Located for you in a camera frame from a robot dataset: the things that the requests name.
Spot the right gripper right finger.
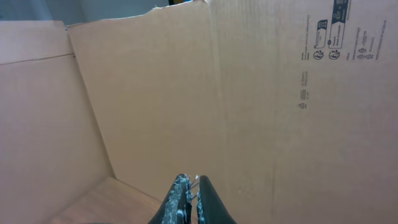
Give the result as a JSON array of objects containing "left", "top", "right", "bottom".
[{"left": 197, "top": 175, "right": 236, "bottom": 224}]

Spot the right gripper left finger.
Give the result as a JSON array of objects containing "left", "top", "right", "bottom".
[{"left": 149, "top": 174, "right": 192, "bottom": 224}]

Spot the cardboard strip at table edge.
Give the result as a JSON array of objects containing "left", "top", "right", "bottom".
[{"left": 68, "top": 0, "right": 397, "bottom": 223}]

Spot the cardboard wall left panel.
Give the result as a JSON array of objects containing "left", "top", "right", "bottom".
[{"left": 1, "top": 21, "right": 111, "bottom": 223}]

